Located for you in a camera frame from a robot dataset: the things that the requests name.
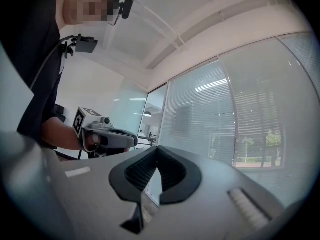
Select black table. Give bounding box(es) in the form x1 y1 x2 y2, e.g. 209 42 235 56
137 131 158 147

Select person's dark shirt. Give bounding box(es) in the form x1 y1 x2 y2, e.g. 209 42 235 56
0 0 67 145

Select person's left hand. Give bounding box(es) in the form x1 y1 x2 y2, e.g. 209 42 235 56
86 133 101 150

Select black camera cable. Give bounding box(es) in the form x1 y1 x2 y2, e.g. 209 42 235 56
29 35 79 90

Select white ceiling pipe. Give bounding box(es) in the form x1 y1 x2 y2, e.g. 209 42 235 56
134 0 187 50

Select grey window frame post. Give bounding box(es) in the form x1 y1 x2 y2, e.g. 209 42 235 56
219 57 241 169

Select black head-worn camera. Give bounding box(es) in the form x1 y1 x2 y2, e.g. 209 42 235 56
117 0 136 20

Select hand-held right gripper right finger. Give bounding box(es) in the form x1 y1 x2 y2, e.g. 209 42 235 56
157 145 202 205

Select person's head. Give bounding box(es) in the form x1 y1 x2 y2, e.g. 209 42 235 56
54 0 121 27

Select person's left forearm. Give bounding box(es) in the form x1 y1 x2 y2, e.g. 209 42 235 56
41 117 83 151

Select glass partition door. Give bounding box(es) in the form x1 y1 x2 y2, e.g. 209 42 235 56
136 83 169 150

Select black chest-mounted camera box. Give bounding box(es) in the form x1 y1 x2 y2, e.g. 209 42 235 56
59 33 99 59

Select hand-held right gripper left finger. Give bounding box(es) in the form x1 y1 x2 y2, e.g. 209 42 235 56
108 146 158 235

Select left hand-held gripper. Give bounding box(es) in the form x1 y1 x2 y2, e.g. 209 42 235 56
72 106 139 160

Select white window blinds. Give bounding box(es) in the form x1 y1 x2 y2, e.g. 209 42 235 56
278 31 320 95
219 35 320 170
158 60 237 167

